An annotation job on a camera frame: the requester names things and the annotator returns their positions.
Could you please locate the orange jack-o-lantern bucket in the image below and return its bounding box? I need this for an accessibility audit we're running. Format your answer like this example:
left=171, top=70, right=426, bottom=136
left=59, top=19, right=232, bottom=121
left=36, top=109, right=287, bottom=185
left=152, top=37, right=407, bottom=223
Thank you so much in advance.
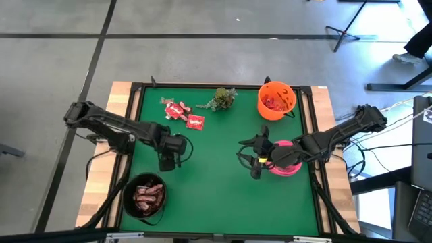
left=256, top=80, right=297, bottom=122

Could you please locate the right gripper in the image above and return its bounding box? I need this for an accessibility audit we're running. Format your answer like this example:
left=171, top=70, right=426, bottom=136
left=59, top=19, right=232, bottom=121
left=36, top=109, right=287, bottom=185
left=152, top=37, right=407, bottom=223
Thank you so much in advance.
left=236, top=124, right=281, bottom=180

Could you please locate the black cable bundle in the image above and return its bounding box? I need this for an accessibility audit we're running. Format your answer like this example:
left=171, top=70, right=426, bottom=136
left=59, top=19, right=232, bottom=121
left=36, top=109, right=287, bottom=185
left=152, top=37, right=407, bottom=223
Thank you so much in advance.
left=312, top=175, right=359, bottom=236
left=79, top=158, right=132, bottom=230

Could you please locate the grey furniture leg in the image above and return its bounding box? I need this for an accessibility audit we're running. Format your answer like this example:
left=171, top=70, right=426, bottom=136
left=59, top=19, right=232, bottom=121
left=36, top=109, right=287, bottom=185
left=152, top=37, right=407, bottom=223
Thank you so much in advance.
left=0, top=142, right=26, bottom=158

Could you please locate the black rig beam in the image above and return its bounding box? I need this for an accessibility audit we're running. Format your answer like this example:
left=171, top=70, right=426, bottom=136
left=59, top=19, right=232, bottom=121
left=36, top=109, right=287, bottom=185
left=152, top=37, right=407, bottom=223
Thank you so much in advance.
left=0, top=227, right=119, bottom=243

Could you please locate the black table frame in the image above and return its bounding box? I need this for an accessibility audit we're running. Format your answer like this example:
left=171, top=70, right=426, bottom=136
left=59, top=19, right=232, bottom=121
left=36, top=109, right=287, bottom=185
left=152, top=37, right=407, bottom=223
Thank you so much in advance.
left=101, top=80, right=338, bottom=242

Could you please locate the black tripod stand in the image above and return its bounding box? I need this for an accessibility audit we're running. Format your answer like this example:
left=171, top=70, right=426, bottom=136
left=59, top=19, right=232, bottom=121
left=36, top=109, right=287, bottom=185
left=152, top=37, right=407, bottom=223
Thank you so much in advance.
left=325, top=0, right=369, bottom=53

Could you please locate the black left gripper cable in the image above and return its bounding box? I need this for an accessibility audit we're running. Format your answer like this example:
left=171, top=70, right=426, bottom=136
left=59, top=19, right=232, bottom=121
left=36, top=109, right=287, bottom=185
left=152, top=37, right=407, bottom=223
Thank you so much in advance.
left=178, top=134, right=194, bottom=167

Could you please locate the green table mat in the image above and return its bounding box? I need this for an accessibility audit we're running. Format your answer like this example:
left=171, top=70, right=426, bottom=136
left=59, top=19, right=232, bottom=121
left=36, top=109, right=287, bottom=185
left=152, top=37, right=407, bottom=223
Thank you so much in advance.
left=119, top=86, right=320, bottom=237

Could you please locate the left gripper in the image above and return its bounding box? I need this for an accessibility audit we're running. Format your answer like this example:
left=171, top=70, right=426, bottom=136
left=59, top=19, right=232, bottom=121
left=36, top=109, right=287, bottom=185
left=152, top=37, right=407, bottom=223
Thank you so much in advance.
left=155, top=130, right=189, bottom=172

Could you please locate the artificial succulent plant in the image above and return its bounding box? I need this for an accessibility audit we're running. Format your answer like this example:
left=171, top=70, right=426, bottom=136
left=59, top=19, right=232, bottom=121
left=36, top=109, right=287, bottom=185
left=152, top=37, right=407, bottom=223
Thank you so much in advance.
left=195, top=87, right=239, bottom=113

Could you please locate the silver aluminium extrusion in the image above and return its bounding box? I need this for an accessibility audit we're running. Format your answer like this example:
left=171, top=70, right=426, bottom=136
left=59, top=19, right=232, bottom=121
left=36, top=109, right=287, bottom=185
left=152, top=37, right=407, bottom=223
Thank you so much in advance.
left=292, top=236, right=333, bottom=243
left=105, top=232, right=145, bottom=241

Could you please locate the black laptop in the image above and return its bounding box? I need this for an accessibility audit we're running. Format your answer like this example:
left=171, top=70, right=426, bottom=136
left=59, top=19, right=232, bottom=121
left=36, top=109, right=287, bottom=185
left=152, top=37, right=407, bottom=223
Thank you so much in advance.
left=407, top=188, right=432, bottom=243

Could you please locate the grey laptop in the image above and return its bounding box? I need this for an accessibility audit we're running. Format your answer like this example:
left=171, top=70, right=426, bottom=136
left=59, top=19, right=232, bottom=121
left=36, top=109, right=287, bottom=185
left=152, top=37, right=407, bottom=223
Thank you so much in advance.
left=410, top=95, right=432, bottom=192

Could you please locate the black jack-o-lantern bucket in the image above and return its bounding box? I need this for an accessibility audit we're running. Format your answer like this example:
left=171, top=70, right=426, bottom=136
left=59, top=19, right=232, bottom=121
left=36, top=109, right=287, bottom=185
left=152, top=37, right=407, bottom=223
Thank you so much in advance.
left=121, top=172, right=169, bottom=227

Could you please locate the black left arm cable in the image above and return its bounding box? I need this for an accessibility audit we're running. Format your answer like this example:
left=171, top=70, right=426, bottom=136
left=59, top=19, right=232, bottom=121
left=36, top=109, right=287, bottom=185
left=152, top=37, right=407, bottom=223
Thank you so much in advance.
left=84, top=148, right=114, bottom=182

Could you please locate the dark grey side table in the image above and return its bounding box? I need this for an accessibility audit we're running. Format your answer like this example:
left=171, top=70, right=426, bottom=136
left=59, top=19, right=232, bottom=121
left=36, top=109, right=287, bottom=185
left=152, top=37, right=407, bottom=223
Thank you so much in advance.
left=392, top=180, right=423, bottom=243

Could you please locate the pink plastic bucket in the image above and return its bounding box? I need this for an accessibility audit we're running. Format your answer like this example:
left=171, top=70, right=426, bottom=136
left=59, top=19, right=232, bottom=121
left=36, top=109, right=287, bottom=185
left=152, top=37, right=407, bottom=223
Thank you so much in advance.
left=266, top=140, right=304, bottom=178

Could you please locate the black floor beam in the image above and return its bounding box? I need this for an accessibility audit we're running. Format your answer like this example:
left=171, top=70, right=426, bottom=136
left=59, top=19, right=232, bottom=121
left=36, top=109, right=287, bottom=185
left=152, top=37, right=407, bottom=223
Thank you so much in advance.
left=350, top=166, right=412, bottom=196

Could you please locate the black desk frame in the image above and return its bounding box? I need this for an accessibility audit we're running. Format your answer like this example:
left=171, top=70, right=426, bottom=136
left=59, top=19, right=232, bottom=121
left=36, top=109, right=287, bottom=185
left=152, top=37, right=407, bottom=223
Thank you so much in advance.
left=367, top=60, right=432, bottom=93

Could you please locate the person's shoe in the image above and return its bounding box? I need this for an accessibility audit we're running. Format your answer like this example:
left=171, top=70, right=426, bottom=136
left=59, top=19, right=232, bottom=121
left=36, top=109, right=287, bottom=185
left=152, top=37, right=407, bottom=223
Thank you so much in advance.
left=392, top=53, right=423, bottom=65

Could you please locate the person's leg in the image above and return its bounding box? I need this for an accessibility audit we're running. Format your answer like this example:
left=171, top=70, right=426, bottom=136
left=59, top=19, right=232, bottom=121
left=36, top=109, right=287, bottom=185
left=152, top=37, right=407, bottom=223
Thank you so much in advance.
left=404, top=0, right=432, bottom=60

